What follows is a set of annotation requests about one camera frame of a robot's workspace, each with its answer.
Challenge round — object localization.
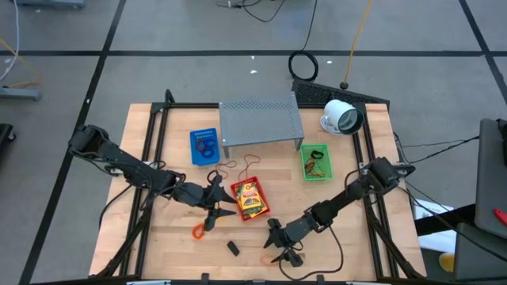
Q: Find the black right base cable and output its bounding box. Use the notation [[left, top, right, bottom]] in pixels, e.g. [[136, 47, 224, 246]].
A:
[[394, 132, 481, 164]]

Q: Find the grey perforated metal riser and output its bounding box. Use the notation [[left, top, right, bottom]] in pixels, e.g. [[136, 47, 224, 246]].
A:
[[218, 91, 305, 159]]

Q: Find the brown rubber band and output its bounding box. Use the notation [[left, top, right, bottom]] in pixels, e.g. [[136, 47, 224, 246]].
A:
[[215, 159, 238, 180], [236, 154, 262, 182]]

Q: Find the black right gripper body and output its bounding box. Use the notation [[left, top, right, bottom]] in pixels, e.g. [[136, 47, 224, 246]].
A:
[[268, 215, 318, 268]]

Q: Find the grey cart base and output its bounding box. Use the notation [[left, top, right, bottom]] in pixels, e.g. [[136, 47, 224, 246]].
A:
[[15, 0, 86, 10]]

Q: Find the yellow rubber band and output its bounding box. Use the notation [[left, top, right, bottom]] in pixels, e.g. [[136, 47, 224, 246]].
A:
[[307, 164, 329, 179]]

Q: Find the yellow hanging cord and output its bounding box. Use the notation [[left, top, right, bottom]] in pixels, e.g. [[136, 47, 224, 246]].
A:
[[339, 0, 374, 90]]

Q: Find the black floor cable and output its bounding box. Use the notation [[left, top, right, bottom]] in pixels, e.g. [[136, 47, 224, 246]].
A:
[[215, 0, 287, 24]]

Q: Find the black bar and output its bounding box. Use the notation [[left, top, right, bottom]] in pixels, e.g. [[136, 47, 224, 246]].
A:
[[414, 203, 476, 238]]

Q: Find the black perforated metal panel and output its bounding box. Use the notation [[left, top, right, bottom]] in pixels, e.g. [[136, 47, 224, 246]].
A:
[[292, 78, 391, 110]]

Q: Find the red plastic basket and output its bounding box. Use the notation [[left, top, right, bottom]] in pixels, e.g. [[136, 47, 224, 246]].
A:
[[229, 175, 273, 222]]

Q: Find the black left base cable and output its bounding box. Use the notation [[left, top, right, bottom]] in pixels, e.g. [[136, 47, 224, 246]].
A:
[[97, 184, 134, 230]]

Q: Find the black caster base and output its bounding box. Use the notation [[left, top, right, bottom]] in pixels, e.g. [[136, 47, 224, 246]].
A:
[[0, 123, 17, 156]]

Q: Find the orange coil wristband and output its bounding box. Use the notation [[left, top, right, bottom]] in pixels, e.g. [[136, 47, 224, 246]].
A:
[[191, 222, 207, 241]]

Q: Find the green plastic basket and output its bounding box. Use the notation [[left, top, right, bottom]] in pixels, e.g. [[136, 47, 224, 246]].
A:
[[299, 142, 335, 182]]

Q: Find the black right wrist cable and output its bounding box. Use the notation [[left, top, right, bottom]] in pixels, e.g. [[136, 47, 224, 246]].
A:
[[278, 225, 345, 277]]

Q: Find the black hanging cable with coil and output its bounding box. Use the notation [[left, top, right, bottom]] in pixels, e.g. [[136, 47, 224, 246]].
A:
[[288, 0, 320, 83]]

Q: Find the black aluminium table frame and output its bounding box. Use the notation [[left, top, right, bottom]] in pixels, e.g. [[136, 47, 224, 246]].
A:
[[94, 89, 427, 280]]

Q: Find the yellow object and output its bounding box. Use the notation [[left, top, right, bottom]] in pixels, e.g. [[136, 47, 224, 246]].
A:
[[438, 253, 456, 274]]

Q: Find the white bag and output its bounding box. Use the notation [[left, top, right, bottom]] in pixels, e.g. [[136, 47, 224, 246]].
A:
[[413, 199, 457, 254]]

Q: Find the blue plastic basket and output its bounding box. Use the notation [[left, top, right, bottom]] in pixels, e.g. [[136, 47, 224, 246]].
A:
[[189, 127, 221, 166]]

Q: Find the black base cable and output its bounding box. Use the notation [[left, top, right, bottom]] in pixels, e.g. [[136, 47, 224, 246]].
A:
[[394, 132, 481, 164], [97, 184, 134, 230]]

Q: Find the dark grey box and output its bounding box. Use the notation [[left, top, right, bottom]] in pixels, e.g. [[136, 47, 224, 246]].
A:
[[453, 221, 507, 283]]

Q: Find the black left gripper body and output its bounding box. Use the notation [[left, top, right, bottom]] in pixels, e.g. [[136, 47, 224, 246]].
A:
[[173, 174, 223, 232]]

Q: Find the dark grey case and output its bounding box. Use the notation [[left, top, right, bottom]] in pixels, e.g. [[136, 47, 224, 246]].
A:
[[474, 117, 507, 239]]

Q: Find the grey stand foot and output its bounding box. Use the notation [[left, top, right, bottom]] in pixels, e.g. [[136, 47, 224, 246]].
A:
[[0, 86, 44, 102]]

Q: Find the white floor cable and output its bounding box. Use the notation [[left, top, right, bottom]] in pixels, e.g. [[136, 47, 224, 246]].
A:
[[0, 0, 21, 82]]

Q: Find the yellow floor cable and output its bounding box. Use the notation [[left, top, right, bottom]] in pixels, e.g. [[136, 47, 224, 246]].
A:
[[0, 38, 40, 89]]

